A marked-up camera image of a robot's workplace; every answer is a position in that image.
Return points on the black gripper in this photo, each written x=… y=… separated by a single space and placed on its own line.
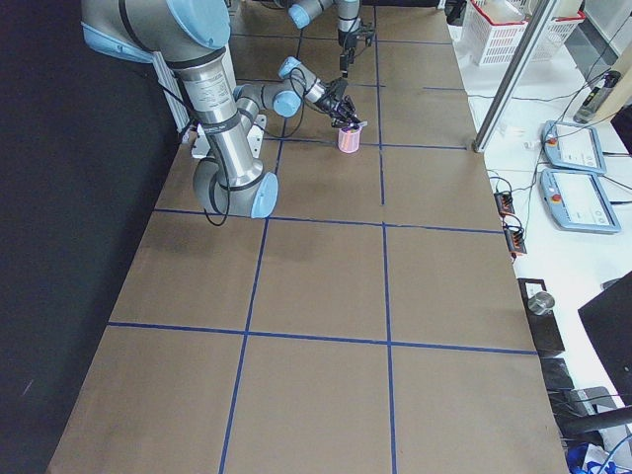
x=348 y=43
x=329 y=102

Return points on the teach pendant near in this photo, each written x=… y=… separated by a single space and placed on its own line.
x=577 y=202

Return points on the pink mesh pen holder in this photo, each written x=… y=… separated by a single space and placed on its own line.
x=349 y=139

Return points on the black monitor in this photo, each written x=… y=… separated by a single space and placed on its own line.
x=607 y=322

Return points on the white red plastic basket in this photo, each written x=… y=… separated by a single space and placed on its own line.
x=492 y=30

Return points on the teach pendant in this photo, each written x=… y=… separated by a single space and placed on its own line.
x=577 y=202
x=572 y=146

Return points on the teach pendant far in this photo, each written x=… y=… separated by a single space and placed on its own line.
x=572 y=146

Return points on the black orange power strip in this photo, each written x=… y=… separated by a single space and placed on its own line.
x=514 y=235
x=504 y=203

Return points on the metal cylinder cup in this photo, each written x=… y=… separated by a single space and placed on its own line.
x=540 y=303

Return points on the aluminium frame post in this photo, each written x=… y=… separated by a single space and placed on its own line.
x=535 y=29

